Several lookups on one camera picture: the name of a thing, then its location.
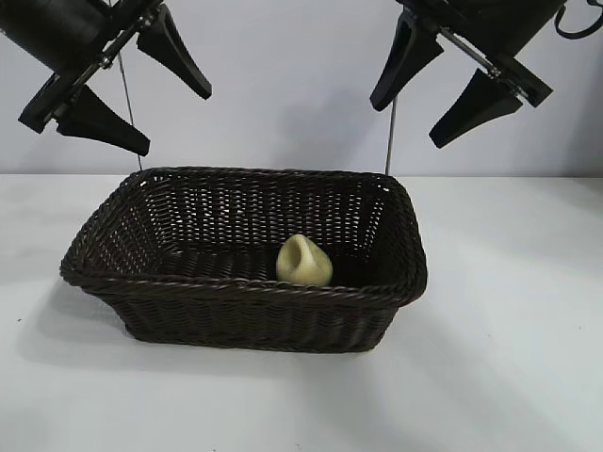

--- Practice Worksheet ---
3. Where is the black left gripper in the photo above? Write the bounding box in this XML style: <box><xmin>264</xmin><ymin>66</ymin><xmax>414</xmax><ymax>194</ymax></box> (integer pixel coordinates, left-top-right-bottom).
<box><xmin>0</xmin><ymin>0</ymin><xmax>213</xmax><ymax>156</ymax></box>

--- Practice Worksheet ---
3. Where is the pale yellow egg yolk pastry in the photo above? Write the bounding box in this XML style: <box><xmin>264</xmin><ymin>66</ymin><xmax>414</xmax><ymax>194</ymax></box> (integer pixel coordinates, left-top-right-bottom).
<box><xmin>275</xmin><ymin>234</ymin><xmax>334</xmax><ymax>286</ymax></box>

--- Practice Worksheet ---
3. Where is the thin grey vertical rod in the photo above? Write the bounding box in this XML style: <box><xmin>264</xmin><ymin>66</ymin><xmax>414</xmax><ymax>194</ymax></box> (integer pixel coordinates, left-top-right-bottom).
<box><xmin>383</xmin><ymin>101</ymin><xmax>399</xmax><ymax>176</ymax></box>
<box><xmin>119</xmin><ymin>49</ymin><xmax>144</xmax><ymax>170</ymax></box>

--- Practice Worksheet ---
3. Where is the dark brown wicker basket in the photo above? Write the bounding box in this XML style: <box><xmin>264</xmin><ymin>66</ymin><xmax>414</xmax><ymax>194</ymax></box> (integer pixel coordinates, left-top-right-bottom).
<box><xmin>59</xmin><ymin>164</ymin><xmax>429</xmax><ymax>354</ymax></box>

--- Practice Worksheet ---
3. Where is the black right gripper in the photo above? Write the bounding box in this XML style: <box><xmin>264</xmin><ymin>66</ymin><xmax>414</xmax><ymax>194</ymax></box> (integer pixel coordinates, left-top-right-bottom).
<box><xmin>369</xmin><ymin>0</ymin><xmax>566</xmax><ymax>150</ymax></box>

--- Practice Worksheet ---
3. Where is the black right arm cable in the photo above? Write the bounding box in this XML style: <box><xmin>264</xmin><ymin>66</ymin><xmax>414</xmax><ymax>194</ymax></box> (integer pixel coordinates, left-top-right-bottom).
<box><xmin>553</xmin><ymin>0</ymin><xmax>603</xmax><ymax>38</ymax></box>

